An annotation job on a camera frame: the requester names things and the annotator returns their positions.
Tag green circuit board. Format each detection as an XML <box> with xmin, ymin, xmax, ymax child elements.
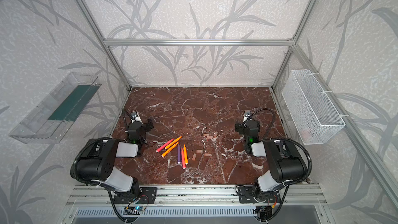
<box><xmin>123</xmin><ymin>206</ymin><xmax>145</xmax><ymax>216</ymax></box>

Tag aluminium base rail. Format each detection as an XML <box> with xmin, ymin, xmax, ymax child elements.
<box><xmin>65</xmin><ymin>184</ymin><xmax>327</xmax><ymax>207</ymax></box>

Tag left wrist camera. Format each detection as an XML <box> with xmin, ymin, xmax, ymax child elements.
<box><xmin>130</xmin><ymin>111</ymin><xmax>143</xmax><ymax>123</ymax></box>

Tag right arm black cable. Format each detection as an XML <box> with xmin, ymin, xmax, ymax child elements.
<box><xmin>254</xmin><ymin>108</ymin><xmax>313</xmax><ymax>185</ymax></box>

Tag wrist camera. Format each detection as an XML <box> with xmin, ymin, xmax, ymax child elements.
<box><xmin>243</xmin><ymin>111</ymin><xmax>251</xmax><ymax>122</ymax></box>
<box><xmin>130</xmin><ymin>111</ymin><xmax>143</xmax><ymax>123</ymax></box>

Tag pink highlighter pen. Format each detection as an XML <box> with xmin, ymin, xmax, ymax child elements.
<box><xmin>181</xmin><ymin>148</ymin><xmax>186</xmax><ymax>170</ymax></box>
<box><xmin>156</xmin><ymin>139</ymin><xmax>174</xmax><ymax>152</ymax></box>

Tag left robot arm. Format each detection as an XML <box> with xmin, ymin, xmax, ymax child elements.
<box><xmin>70</xmin><ymin>119</ymin><xmax>154</xmax><ymax>197</ymax></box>

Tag white wire mesh basket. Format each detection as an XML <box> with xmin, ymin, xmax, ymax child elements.
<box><xmin>282</xmin><ymin>69</ymin><xmax>346</xmax><ymax>145</ymax></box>

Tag pink highlighter pen near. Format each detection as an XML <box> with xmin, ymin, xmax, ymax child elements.
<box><xmin>181</xmin><ymin>148</ymin><xmax>186</xmax><ymax>170</ymax></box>

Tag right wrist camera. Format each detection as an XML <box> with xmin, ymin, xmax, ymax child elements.
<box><xmin>243</xmin><ymin>111</ymin><xmax>251</xmax><ymax>122</ymax></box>

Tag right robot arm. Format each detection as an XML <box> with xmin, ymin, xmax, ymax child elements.
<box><xmin>235</xmin><ymin>119</ymin><xmax>313</xmax><ymax>196</ymax></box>

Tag pink highlighter pen far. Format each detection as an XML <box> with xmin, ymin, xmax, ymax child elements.
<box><xmin>156</xmin><ymin>139</ymin><xmax>174</xmax><ymax>152</ymax></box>

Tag clear plastic wall bin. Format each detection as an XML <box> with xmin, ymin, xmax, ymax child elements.
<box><xmin>9</xmin><ymin>72</ymin><xmax>102</xmax><ymax>144</ymax></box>

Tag orange highlighter pen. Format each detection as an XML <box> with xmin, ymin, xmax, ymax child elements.
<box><xmin>165</xmin><ymin>136</ymin><xmax>182</xmax><ymax>150</ymax></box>
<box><xmin>183</xmin><ymin>144</ymin><xmax>188</xmax><ymax>165</ymax></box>
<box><xmin>162</xmin><ymin>142</ymin><xmax>179</xmax><ymax>157</ymax></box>

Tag purple highlighter pen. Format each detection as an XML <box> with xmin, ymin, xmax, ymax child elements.
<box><xmin>177</xmin><ymin>144</ymin><xmax>181</xmax><ymax>164</ymax></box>

